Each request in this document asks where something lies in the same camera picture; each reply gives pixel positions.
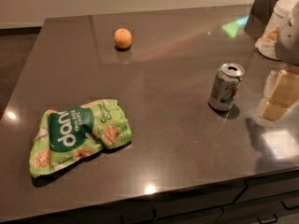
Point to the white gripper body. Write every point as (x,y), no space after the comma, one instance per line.
(289,41)

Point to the green rice chips bag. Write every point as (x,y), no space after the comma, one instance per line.
(65,137)

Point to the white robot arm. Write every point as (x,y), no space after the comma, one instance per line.
(280,42)

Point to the black drawer handle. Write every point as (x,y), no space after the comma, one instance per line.
(270,219)

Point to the dark box with snacks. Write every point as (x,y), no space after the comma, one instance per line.
(265,14)

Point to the orange fruit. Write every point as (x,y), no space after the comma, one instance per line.
(122,38)

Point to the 7up soda can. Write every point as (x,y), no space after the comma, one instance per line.
(225,86)

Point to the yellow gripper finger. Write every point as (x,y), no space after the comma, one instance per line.
(270,112)
(286,89)

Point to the dark drawer cabinet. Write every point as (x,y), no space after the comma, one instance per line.
(231,202)

